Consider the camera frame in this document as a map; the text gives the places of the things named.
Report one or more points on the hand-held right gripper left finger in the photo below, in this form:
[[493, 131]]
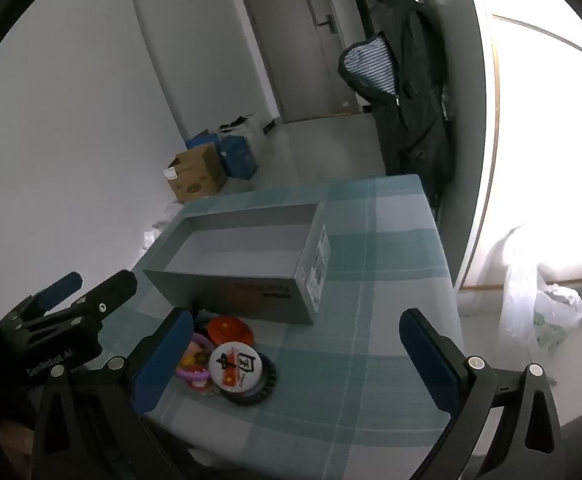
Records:
[[163, 360]]

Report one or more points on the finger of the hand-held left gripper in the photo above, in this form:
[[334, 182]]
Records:
[[113, 290], [61, 287]]

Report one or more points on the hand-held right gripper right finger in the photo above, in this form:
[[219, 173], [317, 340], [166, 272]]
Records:
[[428, 360]]

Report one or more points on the grey cardboard box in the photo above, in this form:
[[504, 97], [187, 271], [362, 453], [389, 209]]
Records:
[[241, 245]]

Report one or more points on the white plastic wrap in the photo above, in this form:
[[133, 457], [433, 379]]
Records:
[[152, 235]]

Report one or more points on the red round badge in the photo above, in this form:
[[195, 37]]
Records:
[[228, 330]]

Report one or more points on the teal plaid tablecloth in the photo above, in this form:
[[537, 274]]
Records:
[[386, 270]]

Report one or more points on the white plastic bag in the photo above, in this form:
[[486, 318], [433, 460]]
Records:
[[546, 310]]

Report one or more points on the brown cardboard box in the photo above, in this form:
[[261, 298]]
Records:
[[201, 170]]

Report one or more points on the small blue box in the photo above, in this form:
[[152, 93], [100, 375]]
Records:
[[203, 139]]

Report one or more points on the large blue box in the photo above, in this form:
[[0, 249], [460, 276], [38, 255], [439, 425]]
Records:
[[238, 157]]

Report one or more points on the black small object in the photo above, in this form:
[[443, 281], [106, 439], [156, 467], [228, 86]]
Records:
[[271, 125]]

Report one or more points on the black hanging coat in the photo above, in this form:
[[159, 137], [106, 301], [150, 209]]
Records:
[[416, 85]]

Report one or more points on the grey door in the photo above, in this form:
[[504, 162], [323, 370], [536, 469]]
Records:
[[291, 50]]

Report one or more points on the striped lined dark hood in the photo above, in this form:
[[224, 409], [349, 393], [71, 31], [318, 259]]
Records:
[[371, 65]]

